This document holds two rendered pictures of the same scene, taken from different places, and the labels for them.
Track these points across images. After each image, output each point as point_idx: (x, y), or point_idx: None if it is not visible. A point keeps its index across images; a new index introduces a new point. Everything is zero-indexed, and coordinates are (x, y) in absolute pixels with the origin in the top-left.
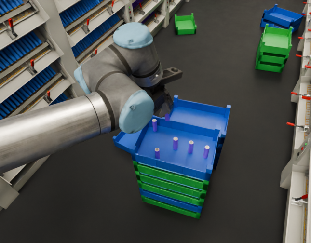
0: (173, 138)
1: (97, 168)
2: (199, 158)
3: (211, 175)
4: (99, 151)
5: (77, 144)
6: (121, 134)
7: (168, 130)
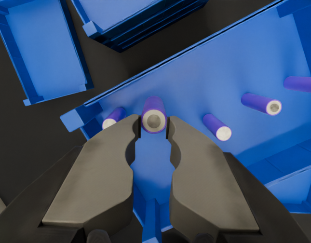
0: (180, 97)
1: (61, 147)
2: (280, 99)
3: (204, 22)
4: (33, 128)
5: None
6: (26, 80)
7: (149, 87)
